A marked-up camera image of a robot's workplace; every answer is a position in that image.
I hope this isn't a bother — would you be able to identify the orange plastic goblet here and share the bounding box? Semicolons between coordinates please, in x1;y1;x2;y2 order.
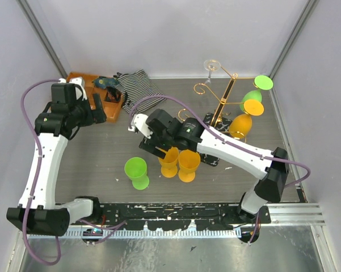
158;147;179;178
178;150;201;183
229;99;264;139

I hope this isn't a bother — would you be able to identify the green plastic goblet front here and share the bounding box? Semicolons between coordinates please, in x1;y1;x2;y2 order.
124;157;149;190

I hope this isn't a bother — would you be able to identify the green plastic goblet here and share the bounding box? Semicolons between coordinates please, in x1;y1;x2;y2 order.
124;157;149;190
240;75;273;111

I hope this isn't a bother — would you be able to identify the clear wine glass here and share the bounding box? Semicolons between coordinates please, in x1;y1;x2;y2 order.
204;59;221;87

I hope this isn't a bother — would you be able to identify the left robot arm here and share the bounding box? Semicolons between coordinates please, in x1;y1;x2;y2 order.
6;77;107;236

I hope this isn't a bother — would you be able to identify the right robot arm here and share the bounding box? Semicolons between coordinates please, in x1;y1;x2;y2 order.
129;109;289;223

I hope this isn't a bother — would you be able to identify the orange wooden compartment tray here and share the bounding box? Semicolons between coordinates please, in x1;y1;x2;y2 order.
67;72;123;123

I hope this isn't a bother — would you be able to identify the dark orange crumpled cloth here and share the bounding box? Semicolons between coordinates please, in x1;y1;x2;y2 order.
104;86;121;103

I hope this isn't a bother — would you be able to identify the blue patterned cloth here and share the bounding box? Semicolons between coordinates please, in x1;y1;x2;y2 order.
92;76;119;90

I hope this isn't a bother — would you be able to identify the striped black white cloth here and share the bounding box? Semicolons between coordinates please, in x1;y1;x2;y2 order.
113;69;164;113

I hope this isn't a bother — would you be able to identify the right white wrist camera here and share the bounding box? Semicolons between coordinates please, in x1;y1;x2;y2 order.
128;113;153;139

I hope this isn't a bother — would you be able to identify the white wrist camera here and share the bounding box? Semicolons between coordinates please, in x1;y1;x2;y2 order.
128;113;153;139
58;76;88;101

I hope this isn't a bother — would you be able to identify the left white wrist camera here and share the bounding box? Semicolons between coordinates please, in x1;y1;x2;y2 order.
58;76;88;101

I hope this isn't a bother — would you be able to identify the black mounting base plate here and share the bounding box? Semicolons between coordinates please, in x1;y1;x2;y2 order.
92;202;255;231

